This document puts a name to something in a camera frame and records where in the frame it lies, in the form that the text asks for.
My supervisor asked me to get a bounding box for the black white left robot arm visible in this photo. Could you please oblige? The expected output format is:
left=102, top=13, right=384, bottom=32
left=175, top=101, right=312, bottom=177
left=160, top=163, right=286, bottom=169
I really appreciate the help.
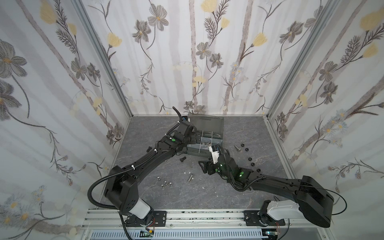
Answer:
left=87, top=107, right=195, bottom=225

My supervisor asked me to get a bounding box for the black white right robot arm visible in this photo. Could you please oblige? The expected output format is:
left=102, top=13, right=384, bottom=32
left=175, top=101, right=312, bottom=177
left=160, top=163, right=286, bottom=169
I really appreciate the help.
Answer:
left=199, top=145, right=335, bottom=228

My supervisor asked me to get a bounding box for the green compartment organizer box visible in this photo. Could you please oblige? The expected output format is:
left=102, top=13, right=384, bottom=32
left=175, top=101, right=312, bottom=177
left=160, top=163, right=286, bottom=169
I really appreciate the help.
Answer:
left=186, top=114, right=224, bottom=159

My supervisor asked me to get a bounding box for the silver nut cluster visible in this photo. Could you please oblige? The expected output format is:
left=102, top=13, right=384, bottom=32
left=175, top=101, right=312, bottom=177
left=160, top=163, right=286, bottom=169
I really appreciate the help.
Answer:
left=157, top=176, right=174, bottom=189

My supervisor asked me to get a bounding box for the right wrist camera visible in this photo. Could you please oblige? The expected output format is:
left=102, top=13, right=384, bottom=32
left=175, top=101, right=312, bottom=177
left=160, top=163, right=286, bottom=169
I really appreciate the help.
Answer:
left=209, top=145, right=221, bottom=164

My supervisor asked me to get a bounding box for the white slotted cable duct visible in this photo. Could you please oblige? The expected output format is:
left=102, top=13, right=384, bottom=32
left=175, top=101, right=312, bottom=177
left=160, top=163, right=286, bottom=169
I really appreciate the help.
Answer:
left=88, top=229, right=268, bottom=240

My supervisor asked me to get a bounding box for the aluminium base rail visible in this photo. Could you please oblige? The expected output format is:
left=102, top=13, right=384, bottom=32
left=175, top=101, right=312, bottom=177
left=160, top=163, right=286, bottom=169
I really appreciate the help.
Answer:
left=80, top=208, right=328, bottom=230

